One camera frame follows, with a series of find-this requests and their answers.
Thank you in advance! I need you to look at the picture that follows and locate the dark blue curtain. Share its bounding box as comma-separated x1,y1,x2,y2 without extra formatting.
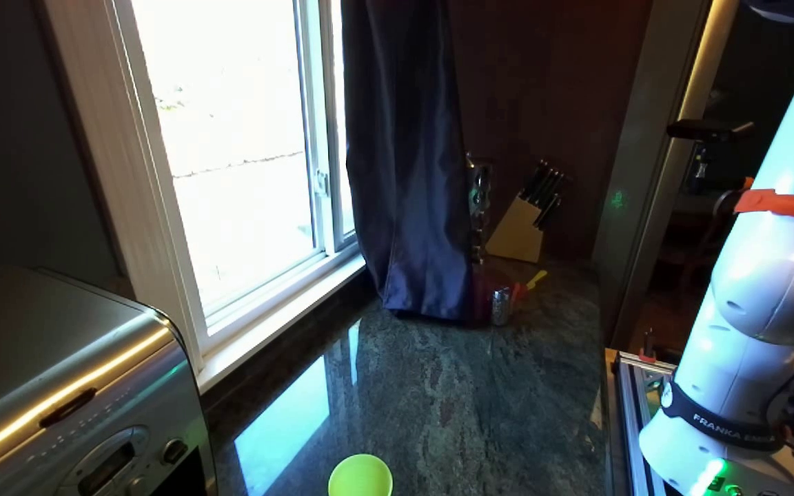
342,0,473,322

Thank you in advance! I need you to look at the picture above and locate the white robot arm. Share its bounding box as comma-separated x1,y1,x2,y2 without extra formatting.
636,0,794,496

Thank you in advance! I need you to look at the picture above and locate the metal spice rack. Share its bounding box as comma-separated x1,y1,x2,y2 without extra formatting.
465,151,490,264

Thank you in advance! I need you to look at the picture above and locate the red plastic bottle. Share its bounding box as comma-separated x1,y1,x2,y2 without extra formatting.
490,287,513,328

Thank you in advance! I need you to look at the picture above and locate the wooden knife block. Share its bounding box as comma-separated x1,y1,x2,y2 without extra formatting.
486,159,564,264

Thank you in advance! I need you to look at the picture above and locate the green plastic cup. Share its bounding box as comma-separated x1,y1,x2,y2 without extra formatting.
328,454,395,496

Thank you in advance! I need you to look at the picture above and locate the silver toaster oven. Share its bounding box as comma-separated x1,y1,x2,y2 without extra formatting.
0,266,215,496

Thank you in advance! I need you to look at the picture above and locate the white window frame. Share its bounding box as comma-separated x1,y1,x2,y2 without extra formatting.
42,0,362,389

